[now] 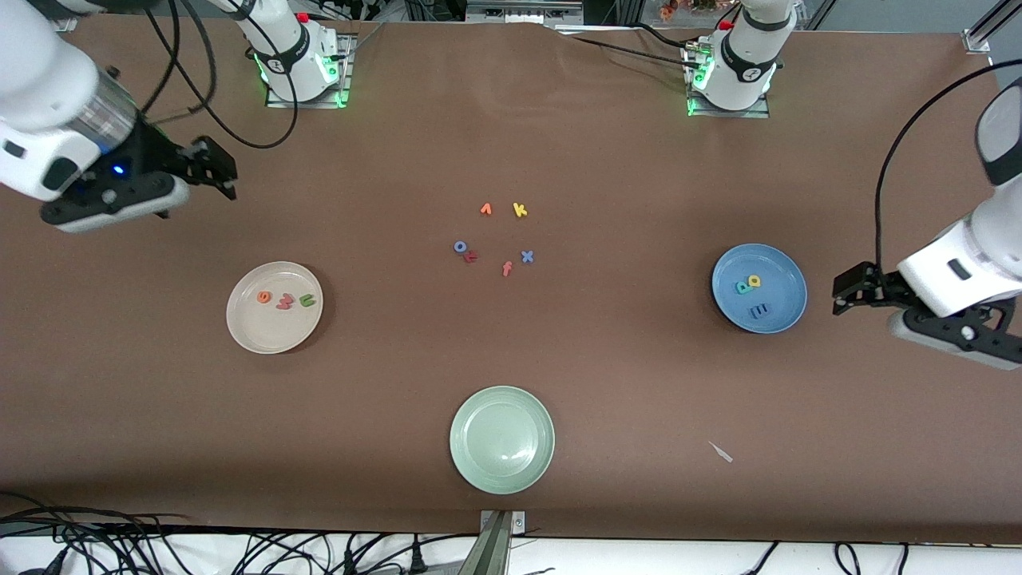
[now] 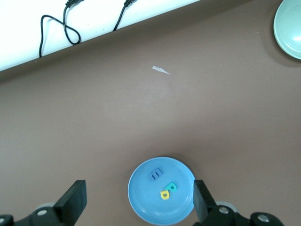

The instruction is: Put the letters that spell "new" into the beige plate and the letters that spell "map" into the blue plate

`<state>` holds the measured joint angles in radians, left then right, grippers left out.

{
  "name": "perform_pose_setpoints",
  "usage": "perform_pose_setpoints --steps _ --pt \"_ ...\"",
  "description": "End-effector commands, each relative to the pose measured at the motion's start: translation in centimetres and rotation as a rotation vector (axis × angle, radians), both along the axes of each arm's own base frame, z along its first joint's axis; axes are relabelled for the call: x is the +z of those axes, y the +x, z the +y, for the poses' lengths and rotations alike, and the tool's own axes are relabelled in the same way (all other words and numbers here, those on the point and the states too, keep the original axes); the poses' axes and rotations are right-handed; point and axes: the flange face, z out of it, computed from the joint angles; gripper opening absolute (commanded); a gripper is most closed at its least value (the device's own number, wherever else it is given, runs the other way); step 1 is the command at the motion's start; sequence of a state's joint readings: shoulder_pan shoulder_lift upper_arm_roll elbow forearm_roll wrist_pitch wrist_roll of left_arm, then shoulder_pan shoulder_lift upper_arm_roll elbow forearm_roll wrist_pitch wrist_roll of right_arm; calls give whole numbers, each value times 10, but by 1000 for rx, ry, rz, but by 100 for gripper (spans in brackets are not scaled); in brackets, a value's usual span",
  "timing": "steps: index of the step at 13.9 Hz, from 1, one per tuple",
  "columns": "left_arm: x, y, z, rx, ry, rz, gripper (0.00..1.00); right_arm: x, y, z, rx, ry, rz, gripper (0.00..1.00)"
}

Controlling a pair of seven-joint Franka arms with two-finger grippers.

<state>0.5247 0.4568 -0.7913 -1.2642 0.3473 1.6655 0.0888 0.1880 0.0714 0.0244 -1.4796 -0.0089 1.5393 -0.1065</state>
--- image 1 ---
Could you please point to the pale green plate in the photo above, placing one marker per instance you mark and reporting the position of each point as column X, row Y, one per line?
column 501, row 439

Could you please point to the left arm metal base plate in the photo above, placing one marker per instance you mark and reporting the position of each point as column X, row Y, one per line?
column 750, row 114

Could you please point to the white tape scrap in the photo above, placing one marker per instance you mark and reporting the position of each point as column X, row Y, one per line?
column 721, row 452

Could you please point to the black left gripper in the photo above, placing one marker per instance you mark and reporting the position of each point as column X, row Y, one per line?
column 881, row 287

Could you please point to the red foam letter w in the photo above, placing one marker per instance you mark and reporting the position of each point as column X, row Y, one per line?
column 285, row 303

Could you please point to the blue foam letter m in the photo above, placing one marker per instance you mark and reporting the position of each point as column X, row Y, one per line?
column 760, row 311

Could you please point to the orange dried flowers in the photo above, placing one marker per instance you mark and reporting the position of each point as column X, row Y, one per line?
column 671, row 9

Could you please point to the blue plate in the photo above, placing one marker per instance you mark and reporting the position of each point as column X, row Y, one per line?
column 786, row 275

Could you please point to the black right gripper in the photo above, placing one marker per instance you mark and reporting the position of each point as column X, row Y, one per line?
column 156, row 152

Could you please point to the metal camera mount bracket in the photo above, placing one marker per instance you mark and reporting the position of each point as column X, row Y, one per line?
column 499, row 527

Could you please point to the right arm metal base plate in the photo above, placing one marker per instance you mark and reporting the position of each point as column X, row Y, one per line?
column 319, row 104

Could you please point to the aluminium corner profile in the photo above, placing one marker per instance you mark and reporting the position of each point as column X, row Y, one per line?
column 984, row 44
column 70, row 24

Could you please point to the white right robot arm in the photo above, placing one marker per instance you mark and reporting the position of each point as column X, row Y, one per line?
column 40, row 80

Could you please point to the grey metal beam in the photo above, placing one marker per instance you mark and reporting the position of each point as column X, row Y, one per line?
column 519, row 12

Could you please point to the beige plate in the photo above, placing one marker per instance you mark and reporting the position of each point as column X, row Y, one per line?
column 271, row 331

